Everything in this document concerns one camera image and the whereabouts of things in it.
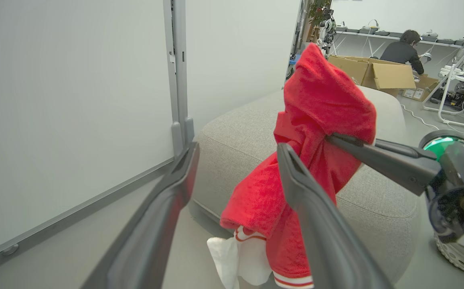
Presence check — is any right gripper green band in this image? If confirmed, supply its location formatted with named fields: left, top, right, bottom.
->
left=326, top=129, right=464, bottom=243

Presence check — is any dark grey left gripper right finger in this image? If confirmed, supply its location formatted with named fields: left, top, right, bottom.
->
left=277, top=143, right=393, bottom=289

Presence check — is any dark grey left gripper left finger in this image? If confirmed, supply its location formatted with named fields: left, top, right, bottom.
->
left=80, top=142, right=200, bottom=289

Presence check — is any red jacket with white sleeves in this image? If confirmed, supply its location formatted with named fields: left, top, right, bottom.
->
left=207, top=43, right=377, bottom=289

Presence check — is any white perforated laundry basket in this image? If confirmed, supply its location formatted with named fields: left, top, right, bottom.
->
left=434, top=233, right=464, bottom=279

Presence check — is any small cardboard box with labels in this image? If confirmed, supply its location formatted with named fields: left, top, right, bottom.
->
left=400, top=74, right=441, bottom=102

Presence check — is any large open cardboard box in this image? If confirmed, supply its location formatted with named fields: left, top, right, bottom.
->
left=328, top=55, right=417, bottom=98

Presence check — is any white folding chair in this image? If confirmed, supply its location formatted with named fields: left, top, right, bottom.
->
left=422, top=38, right=464, bottom=132

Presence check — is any person in dark sweater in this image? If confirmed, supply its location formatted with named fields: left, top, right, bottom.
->
left=380, top=30, right=425, bottom=75

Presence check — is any light grey fabric sofa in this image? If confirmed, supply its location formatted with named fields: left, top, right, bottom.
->
left=188, top=86, right=421, bottom=283

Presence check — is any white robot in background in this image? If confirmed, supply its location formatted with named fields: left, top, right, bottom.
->
left=317, top=7, right=338, bottom=57

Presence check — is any green potted plant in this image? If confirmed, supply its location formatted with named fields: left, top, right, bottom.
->
left=308, top=0, right=333, bottom=29

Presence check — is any white floor cable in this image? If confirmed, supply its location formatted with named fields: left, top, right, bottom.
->
left=399, top=104, right=464, bottom=140

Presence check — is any long white wall shelf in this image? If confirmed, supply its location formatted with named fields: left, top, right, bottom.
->
left=333, top=27, right=464, bottom=49

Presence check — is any grey metal partition post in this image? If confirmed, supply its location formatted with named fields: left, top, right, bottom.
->
left=162, top=0, right=196, bottom=158

